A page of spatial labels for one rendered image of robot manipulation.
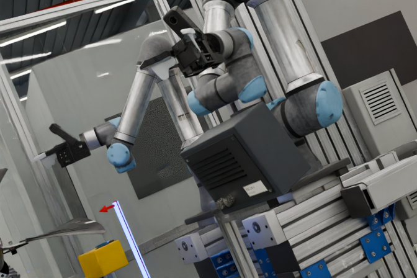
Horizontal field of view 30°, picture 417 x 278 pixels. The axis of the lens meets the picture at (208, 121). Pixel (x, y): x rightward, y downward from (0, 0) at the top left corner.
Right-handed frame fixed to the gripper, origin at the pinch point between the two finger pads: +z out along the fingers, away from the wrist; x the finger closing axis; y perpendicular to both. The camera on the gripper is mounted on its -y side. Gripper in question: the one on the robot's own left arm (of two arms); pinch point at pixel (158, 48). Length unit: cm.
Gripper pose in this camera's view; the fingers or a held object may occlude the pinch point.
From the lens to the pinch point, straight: 176.1
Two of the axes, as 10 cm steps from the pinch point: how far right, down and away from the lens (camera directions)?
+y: 5.0, 8.6, -1.4
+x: -6.8, 4.8, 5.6
